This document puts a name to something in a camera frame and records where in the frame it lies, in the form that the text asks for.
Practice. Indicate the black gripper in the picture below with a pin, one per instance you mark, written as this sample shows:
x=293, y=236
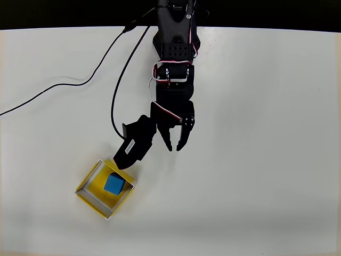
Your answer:
x=171, y=123

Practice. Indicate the blue cube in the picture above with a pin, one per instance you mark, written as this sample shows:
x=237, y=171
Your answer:
x=114, y=184

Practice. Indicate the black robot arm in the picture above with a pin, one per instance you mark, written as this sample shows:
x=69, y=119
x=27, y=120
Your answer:
x=173, y=37

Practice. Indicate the yellow open box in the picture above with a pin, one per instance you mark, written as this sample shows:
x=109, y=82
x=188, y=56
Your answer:
x=90, y=190

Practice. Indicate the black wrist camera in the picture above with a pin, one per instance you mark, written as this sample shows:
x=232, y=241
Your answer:
x=136, y=141

